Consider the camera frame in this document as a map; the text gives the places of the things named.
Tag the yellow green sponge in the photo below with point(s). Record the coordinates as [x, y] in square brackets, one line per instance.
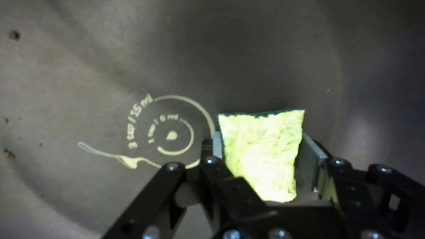
[260, 150]

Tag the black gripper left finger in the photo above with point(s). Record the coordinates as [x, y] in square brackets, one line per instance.
[220, 186]

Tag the dark frying pan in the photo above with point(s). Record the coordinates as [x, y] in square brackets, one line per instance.
[87, 66]

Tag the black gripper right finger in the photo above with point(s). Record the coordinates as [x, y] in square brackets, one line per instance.
[353, 194]

